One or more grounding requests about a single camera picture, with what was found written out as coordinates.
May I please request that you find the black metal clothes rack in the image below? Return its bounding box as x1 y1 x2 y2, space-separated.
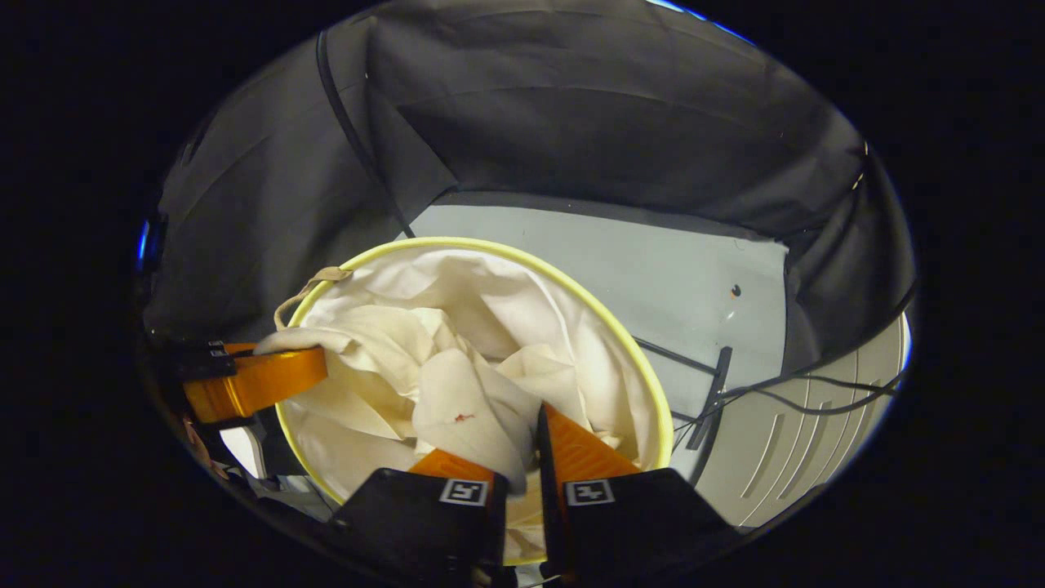
315 31 736 483

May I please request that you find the cream button-up shirt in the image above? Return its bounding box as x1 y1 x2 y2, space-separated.
255 249 654 491

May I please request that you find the yellow-rimmed laundry hamper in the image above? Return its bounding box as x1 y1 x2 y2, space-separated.
273 237 675 567

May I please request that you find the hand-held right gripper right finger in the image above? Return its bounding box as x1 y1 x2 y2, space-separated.
535 402 744 588

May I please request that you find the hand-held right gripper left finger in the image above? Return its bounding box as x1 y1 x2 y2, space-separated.
331 448 511 588

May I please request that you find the thin black cable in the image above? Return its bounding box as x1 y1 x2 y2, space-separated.
751 372 903 417
674 282 919 425

